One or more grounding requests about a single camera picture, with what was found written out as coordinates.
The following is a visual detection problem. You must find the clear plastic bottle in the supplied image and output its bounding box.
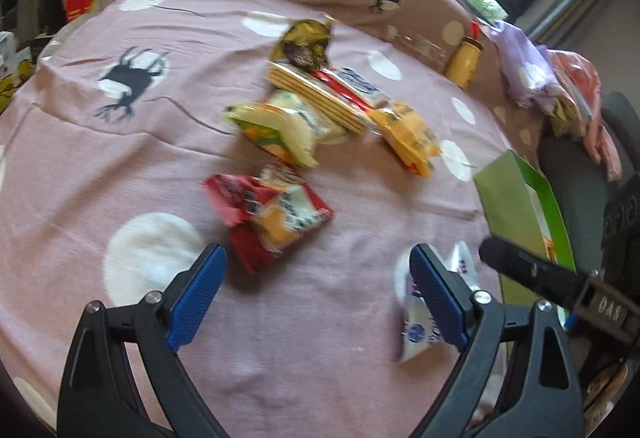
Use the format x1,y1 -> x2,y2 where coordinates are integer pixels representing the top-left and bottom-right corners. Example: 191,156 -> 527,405
382,25 -> 447,73

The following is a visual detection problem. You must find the green label biscuit pack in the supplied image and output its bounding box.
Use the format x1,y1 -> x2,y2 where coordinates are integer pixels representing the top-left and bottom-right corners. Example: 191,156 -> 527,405
266,62 -> 372,135

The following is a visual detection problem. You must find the gold brown snack packet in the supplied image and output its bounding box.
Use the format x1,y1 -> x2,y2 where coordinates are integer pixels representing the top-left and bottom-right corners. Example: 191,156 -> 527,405
271,16 -> 334,72

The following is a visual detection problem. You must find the pink polka dot blanket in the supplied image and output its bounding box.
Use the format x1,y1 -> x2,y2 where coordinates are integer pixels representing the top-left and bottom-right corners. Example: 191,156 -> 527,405
1,0 -> 544,437

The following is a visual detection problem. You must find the yellow drink bottle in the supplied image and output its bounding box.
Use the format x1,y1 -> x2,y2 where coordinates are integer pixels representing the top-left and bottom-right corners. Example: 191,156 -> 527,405
444,21 -> 484,90

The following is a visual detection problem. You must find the yellow cracker packet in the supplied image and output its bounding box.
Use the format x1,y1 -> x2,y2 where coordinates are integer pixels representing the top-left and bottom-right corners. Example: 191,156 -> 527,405
368,101 -> 442,178

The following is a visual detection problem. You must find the red orange snack packet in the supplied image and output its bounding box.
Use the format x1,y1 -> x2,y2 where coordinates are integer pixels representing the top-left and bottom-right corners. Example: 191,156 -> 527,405
203,160 -> 334,274

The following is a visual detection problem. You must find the red white blue snack packet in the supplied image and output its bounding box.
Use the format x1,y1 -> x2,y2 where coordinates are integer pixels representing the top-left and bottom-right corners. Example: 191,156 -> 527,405
310,68 -> 390,111

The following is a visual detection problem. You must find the green white cardboard box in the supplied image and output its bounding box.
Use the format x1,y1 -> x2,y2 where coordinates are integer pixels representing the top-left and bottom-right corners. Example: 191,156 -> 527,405
474,150 -> 576,272

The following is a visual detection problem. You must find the green yellow snack packet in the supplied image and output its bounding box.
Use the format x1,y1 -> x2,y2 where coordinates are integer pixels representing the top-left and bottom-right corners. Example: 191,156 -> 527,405
224,89 -> 347,168

